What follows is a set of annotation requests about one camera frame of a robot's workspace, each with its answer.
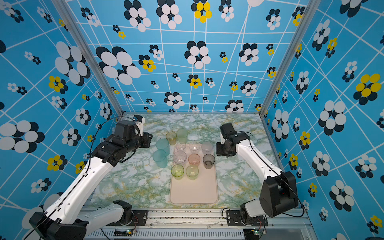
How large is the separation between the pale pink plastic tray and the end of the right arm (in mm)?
109

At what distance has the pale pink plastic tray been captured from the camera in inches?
31.8

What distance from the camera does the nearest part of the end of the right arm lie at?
592mm
